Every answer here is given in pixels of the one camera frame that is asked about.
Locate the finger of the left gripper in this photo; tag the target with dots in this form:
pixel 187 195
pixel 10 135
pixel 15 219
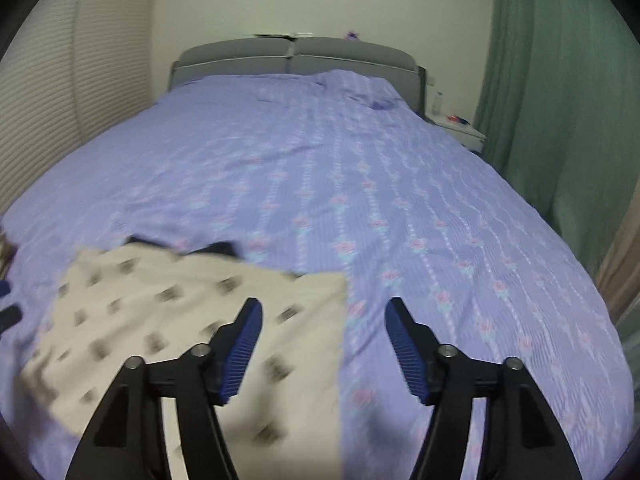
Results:
pixel 11 315

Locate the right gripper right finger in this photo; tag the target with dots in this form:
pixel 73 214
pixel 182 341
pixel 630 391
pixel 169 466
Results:
pixel 522 438

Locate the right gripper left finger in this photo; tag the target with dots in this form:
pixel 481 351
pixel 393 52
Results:
pixel 125 436

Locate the cream patterned polo shirt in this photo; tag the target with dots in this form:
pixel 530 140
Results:
pixel 151 302

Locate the white ribbed wardrobe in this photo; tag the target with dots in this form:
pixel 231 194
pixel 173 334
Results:
pixel 74 69

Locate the white nightstand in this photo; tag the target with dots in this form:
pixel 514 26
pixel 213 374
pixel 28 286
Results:
pixel 463 132

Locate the purple floral bed sheet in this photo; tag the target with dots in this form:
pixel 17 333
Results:
pixel 331 173

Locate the green curtain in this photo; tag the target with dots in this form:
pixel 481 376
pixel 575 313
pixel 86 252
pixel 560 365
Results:
pixel 560 112

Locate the small bottle on nightstand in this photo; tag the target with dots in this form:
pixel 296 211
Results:
pixel 437 103

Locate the grey upholstered headboard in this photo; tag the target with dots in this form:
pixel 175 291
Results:
pixel 303 56

